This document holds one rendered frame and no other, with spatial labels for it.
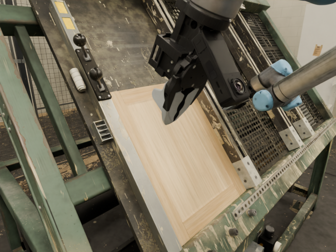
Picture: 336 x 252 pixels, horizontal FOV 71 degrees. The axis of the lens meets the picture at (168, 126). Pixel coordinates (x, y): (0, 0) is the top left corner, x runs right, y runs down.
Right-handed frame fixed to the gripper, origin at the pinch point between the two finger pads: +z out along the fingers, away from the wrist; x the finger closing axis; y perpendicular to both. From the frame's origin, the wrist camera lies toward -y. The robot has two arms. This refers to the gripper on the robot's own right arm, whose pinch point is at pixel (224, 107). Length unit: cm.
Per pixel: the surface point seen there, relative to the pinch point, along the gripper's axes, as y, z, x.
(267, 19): -122, -2, -63
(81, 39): 68, -13, -30
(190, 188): 44, 1, 24
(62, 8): 62, -2, -53
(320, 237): -93, 42, 119
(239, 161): 15.9, -3.9, 25.5
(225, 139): 15.8, -2.8, 14.6
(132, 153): 61, -2, 5
